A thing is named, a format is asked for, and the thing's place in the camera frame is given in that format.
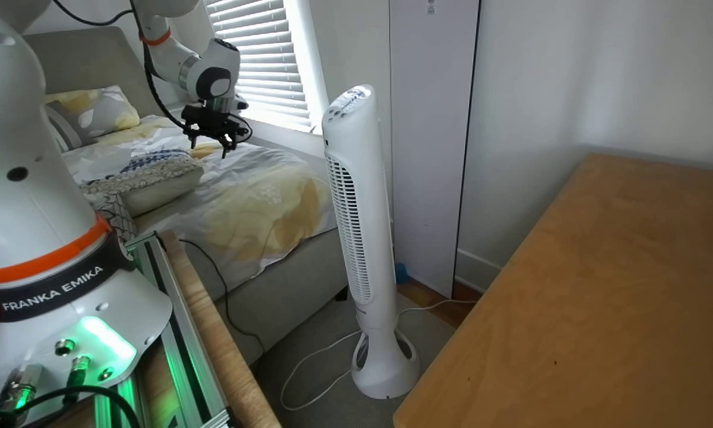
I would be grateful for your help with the bed with patterned duvet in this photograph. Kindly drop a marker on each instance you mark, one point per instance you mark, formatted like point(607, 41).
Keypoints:
point(256, 229)

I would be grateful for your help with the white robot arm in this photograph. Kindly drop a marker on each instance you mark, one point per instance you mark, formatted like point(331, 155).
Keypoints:
point(66, 289)

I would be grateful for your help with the wooden dresser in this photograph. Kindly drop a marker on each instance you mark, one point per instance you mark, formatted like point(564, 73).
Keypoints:
point(599, 320)

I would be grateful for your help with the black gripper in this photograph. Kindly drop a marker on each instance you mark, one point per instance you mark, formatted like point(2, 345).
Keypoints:
point(223, 126)

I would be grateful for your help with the robot mount stand with rails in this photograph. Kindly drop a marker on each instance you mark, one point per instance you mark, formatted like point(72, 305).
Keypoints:
point(193, 376)

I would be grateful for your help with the white window blinds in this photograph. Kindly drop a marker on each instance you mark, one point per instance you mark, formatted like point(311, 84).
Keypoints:
point(268, 75)

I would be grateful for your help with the yellow grey bed pillow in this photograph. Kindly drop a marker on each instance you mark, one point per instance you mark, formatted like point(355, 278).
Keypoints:
point(78, 117)

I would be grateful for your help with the white leaning panel board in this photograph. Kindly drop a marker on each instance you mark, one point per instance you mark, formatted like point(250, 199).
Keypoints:
point(431, 64)

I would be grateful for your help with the cream tufted throw pillow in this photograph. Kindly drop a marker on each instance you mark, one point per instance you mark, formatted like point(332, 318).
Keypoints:
point(149, 181)

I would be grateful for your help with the white tower fan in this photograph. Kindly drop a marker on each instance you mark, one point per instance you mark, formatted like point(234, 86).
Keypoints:
point(384, 361)

